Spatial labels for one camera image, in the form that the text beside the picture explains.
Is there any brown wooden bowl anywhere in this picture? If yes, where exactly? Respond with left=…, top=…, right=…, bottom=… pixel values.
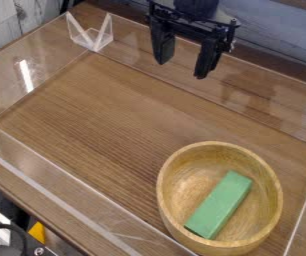
left=156, top=141, right=282, bottom=256

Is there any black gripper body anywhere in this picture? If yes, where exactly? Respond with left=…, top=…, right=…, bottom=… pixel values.
left=146, top=0, right=240, bottom=45

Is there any green rectangular block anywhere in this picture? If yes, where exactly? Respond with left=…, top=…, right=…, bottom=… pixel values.
left=184, top=171, right=252, bottom=240

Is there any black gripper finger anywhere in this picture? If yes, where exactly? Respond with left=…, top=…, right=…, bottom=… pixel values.
left=149, top=17, right=174, bottom=65
left=193, top=37, right=221, bottom=79

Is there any black device with knob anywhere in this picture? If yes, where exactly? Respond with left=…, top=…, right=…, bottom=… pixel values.
left=0, top=240, right=58, bottom=256

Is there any clear acrylic enclosure wall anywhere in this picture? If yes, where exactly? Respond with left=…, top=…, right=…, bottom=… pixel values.
left=0, top=129, right=196, bottom=256

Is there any clear acrylic corner bracket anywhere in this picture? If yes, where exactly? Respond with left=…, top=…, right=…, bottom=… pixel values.
left=65, top=13, right=113, bottom=52

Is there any black cable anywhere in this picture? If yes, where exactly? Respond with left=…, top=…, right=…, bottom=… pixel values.
left=0, top=223, right=29, bottom=256

